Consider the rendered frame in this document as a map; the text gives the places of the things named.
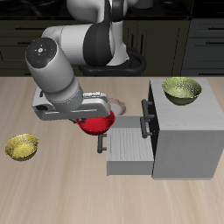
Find dark grey drawer handle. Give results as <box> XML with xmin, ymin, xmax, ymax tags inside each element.
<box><xmin>139</xmin><ymin>115</ymin><xmax>154</xmax><ymax>139</ymax></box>
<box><xmin>141</xmin><ymin>98</ymin><xmax>156</xmax><ymax>120</ymax></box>

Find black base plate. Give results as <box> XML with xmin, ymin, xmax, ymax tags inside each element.
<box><xmin>78</xmin><ymin>47</ymin><xmax>147</xmax><ymax>77</ymax></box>

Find green bowl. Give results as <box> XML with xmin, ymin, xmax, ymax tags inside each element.
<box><xmin>162</xmin><ymin>76</ymin><xmax>203</xmax><ymax>106</ymax></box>

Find yellow bowl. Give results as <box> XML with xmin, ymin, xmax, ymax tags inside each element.
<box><xmin>3</xmin><ymin>133</ymin><xmax>40</xmax><ymax>162</ymax></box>

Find red bowl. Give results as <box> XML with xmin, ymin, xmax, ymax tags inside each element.
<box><xmin>75</xmin><ymin>109</ymin><xmax>116</xmax><ymax>137</ymax></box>

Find white cabinet drawer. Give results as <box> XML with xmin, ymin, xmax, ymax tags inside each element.
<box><xmin>97</xmin><ymin>115</ymin><xmax>156</xmax><ymax>177</ymax></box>

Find white plate with red rim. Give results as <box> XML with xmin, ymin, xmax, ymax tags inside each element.
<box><xmin>108</xmin><ymin>98</ymin><xmax>128</xmax><ymax>117</ymax></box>

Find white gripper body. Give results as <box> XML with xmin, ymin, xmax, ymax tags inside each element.
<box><xmin>53</xmin><ymin>91</ymin><xmax>113</xmax><ymax>122</ymax></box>

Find white cabinet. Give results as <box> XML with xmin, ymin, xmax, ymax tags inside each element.
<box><xmin>147</xmin><ymin>77</ymin><xmax>224</xmax><ymax>180</ymax></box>

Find dark kitchen cupboards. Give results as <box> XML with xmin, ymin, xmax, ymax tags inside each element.
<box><xmin>0</xmin><ymin>0</ymin><xmax>224</xmax><ymax>78</ymax></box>

